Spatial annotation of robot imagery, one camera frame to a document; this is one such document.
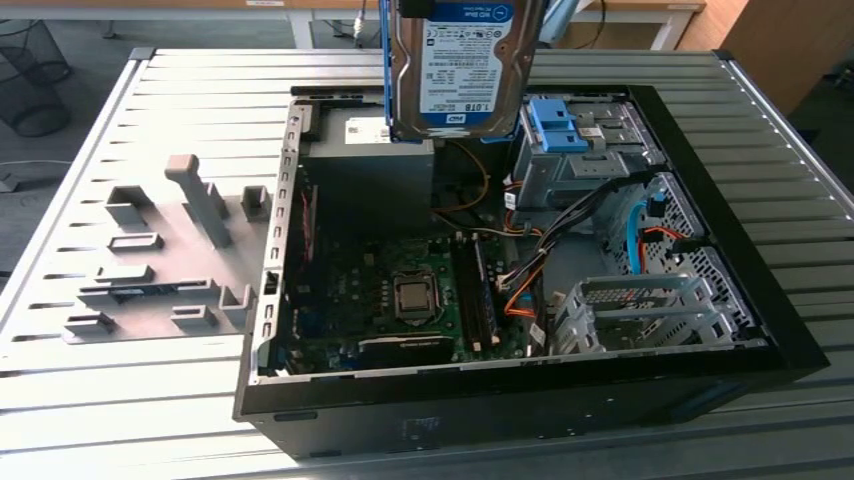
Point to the blue plastic drive latch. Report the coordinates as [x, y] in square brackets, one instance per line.
[557, 132]

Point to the hard disk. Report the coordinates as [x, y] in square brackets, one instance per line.
[468, 65]

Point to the green motherboard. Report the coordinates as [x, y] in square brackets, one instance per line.
[354, 300]

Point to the white-legged wooden desk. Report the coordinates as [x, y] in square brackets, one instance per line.
[664, 30]

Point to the wooden cabinet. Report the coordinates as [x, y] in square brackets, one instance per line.
[788, 50]

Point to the black open PC case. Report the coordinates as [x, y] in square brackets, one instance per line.
[468, 410]

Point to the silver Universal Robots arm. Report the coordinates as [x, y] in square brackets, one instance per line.
[557, 25]

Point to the silver CPU in socket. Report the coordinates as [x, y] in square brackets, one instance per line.
[414, 296]

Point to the silver disk bay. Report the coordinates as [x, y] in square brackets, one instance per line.
[641, 300]

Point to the grey metal drive cage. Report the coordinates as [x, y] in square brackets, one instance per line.
[588, 170]

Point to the grey floor box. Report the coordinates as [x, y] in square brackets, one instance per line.
[9, 182]

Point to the black graphics card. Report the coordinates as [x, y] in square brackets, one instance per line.
[404, 350]

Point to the grey power supply unit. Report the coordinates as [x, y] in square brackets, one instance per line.
[367, 175]

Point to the grey parts rack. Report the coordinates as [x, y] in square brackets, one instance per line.
[167, 260]

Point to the black RAM stick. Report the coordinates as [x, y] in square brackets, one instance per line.
[486, 295]

